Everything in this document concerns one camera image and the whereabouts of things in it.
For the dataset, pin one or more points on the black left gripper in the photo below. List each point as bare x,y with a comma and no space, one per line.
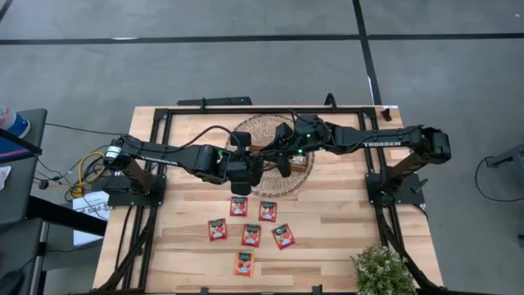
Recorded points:
245,167

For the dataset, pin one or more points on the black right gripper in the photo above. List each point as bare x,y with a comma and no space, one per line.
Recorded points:
286,149

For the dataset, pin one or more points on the red tea packet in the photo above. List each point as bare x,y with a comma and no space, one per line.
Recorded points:
238,206
251,235
217,229
283,236
267,211

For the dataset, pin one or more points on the orange black tea packet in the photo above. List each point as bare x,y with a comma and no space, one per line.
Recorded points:
244,263

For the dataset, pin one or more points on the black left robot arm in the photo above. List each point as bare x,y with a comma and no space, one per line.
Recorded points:
163,155

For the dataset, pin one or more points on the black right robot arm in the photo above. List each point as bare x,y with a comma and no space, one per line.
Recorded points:
380,141

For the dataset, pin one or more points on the round woven placemat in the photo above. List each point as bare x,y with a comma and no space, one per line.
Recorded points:
268,186

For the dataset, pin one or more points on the black flat bar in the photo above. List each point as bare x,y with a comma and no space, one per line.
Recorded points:
213,101

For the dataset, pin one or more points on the green potted plant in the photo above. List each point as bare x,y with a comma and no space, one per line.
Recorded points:
382,270

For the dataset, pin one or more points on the white paper sheet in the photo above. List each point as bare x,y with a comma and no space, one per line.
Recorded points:
88,205

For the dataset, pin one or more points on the grey side desk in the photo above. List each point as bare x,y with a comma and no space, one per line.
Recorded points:
20,184

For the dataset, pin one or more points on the grey furniture leg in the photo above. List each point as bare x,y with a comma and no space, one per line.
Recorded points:
511,155

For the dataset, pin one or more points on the blue folder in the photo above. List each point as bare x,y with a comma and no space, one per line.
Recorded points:
12,147

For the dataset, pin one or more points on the blue and white bottle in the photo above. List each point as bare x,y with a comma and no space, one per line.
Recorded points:
14,123

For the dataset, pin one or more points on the black computer mouse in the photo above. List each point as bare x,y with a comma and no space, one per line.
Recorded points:
10,282

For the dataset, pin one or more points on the black table frame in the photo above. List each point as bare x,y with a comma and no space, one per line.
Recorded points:
262,110

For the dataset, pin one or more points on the small dark bracket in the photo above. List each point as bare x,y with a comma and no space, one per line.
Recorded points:
385,114

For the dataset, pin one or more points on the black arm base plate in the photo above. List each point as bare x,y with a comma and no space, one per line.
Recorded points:
411,190
135,198

